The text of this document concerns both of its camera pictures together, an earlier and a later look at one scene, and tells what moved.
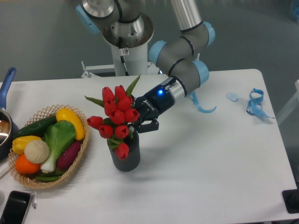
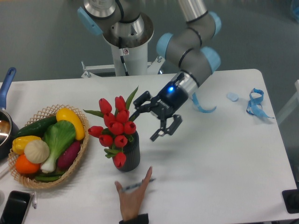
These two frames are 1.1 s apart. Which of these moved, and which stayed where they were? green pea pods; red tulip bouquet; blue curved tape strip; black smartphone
Moved: red tulip bouquet
Stayed: black smartphone; blue curved tape strip; green pea pods
